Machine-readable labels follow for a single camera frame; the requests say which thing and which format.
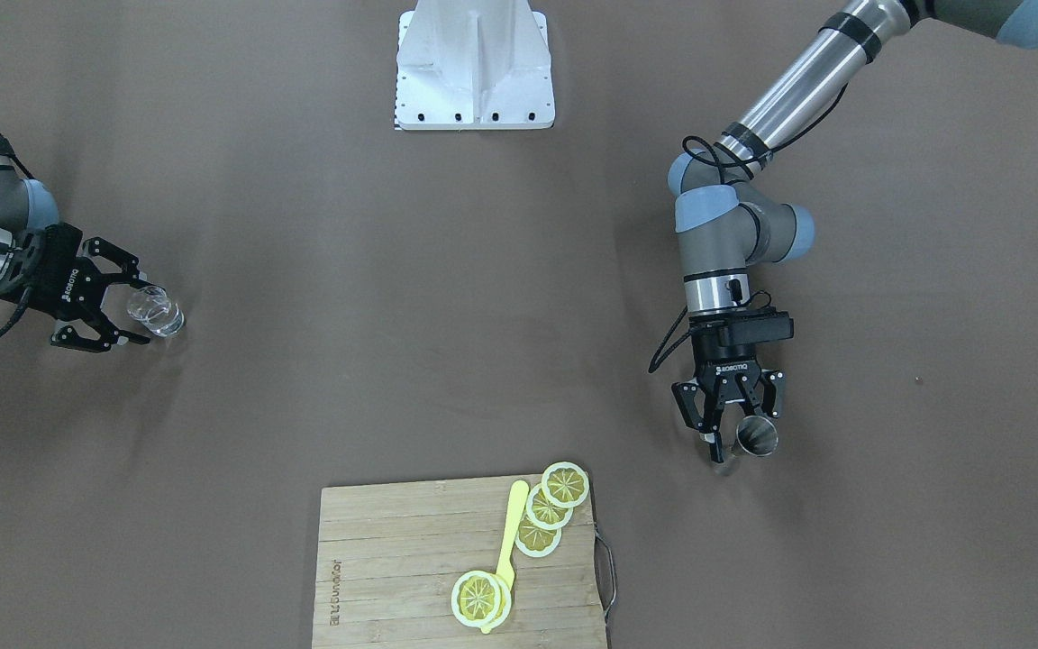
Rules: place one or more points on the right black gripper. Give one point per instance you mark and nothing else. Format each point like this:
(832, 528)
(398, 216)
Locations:
(57, 278)

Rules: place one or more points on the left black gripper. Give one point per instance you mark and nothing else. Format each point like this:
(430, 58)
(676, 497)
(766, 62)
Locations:
(729, 369)

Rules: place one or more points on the steel double jigger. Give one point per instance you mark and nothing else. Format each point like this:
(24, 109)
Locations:
(756, 436)

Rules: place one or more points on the clear glass measuring cup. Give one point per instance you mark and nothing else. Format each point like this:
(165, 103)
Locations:
(153, 308)

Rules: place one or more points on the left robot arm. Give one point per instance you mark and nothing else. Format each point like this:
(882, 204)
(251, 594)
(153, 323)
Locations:
(724, 225)

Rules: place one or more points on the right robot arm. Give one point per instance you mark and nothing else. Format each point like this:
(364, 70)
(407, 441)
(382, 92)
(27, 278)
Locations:
(26, 204)

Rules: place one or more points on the lemon slice at board corner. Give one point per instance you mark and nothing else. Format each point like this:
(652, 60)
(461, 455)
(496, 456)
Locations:
(565, 484)

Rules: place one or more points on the lemon slice in row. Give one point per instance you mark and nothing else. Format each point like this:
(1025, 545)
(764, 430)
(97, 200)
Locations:
(543, 514)
(535, 541)

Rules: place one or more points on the lemon slice on knife end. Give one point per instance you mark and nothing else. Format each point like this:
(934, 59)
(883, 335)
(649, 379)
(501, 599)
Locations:
(479, 599)

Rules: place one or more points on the bamboo cutting board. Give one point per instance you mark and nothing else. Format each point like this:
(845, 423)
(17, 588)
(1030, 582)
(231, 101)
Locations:
(389, 554)

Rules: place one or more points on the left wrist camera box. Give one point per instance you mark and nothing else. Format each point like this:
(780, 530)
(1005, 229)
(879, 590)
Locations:
(739, 328)

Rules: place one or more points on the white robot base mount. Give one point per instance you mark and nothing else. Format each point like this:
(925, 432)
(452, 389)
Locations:
(465, 65)

